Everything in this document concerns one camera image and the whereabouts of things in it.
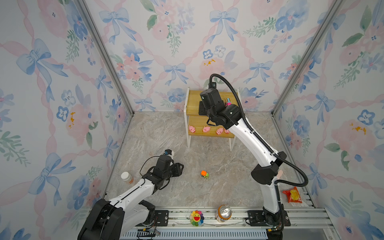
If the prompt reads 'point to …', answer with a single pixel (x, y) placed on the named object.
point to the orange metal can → (224, 213)
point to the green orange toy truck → (204, 174)
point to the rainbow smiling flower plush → (196, 218)
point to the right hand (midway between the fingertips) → (205, 102)
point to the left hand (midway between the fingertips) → (181, 165)
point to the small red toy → (293, 195)
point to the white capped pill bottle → (126, 176)
